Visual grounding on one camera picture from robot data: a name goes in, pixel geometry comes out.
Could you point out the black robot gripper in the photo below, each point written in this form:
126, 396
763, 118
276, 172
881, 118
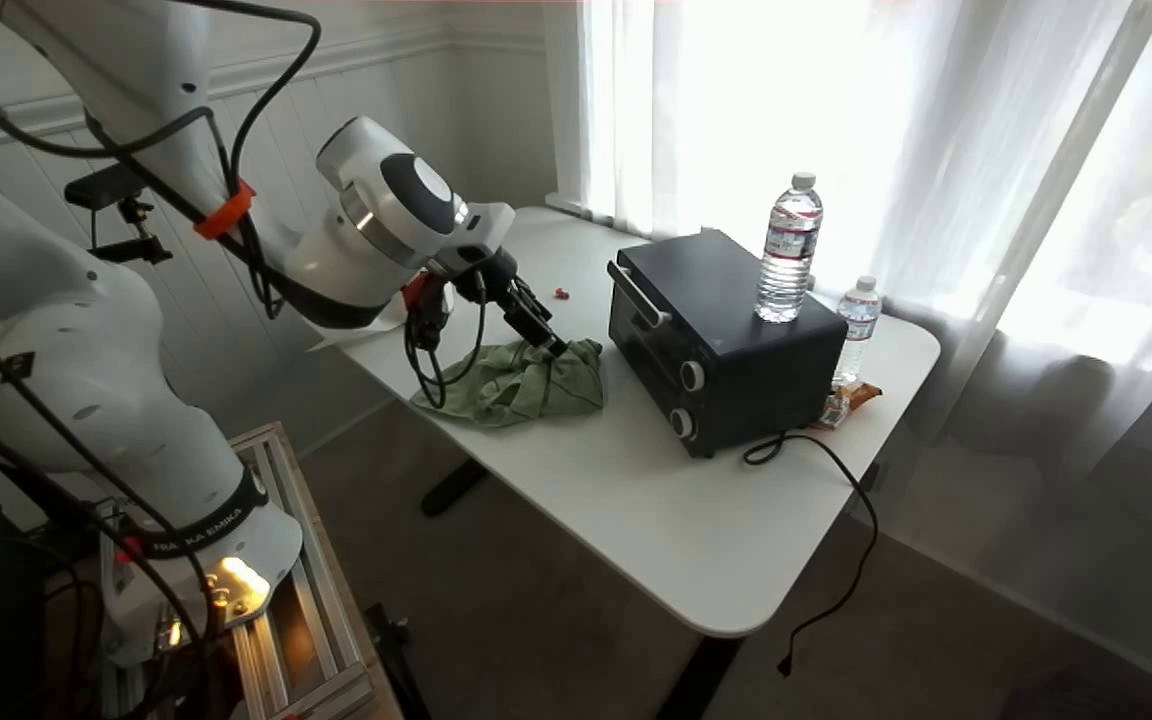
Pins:
483, 279

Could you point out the clear water bottle white label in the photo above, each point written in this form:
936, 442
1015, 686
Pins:
791, 245

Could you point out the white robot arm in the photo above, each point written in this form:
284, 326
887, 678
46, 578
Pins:
82, 383

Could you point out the black toaster oven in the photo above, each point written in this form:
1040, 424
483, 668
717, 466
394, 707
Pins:
685, 320

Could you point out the small clear water bottle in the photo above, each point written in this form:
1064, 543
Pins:
861, 313

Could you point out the green cloth towel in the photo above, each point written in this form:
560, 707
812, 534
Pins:
511, 387

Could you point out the orange snack wrapper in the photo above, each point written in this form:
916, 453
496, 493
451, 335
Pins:
847, 396

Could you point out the white sheer curtains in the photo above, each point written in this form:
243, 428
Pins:
986, 161

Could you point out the wooden frame shelf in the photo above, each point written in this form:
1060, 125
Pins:
309, 655

